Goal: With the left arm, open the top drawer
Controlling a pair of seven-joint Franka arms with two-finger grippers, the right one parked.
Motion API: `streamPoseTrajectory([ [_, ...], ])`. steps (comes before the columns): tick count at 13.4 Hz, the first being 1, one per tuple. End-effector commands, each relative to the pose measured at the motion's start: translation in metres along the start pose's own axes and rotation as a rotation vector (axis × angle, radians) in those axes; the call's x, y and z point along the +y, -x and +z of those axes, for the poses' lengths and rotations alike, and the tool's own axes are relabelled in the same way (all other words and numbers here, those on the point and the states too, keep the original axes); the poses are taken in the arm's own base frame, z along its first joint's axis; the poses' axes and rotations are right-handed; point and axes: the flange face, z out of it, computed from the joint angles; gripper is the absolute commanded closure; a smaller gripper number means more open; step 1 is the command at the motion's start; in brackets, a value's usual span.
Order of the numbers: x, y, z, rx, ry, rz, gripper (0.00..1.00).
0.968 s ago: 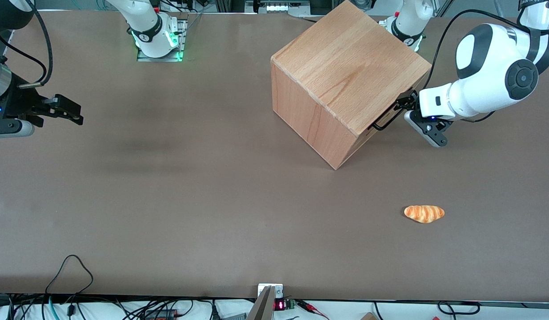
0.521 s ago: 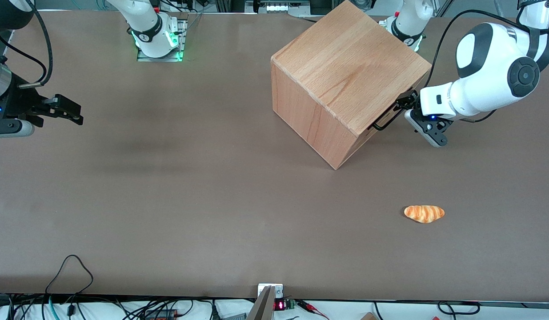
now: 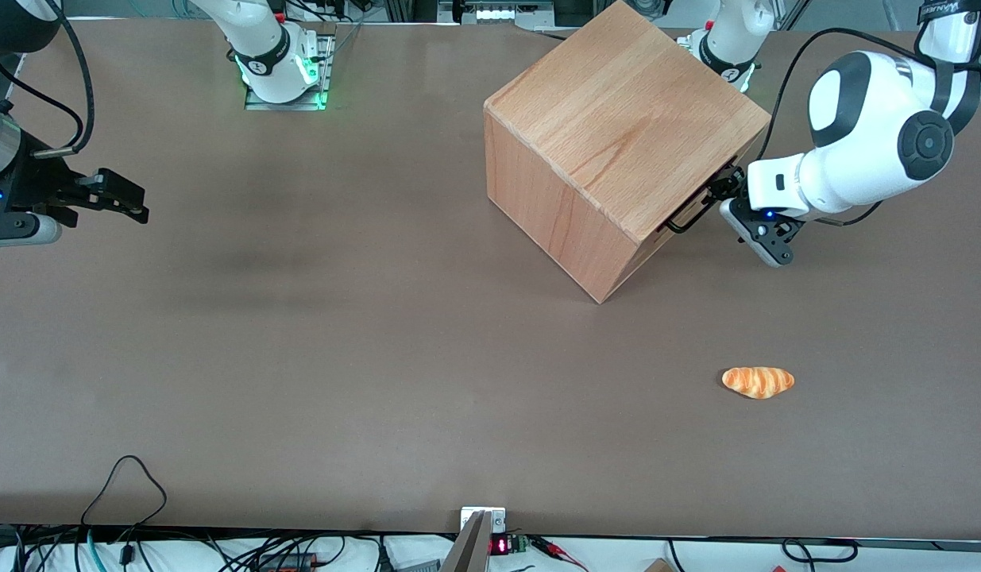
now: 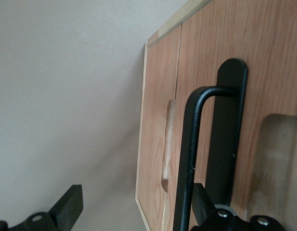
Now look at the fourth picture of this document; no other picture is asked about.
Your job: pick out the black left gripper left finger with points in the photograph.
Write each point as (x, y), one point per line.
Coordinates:
(66, 207)

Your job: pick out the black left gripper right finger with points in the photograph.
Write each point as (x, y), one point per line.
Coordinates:
(206, 211)

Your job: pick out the wooden drawer cabinet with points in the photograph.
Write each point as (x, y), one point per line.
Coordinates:
(177, 18)

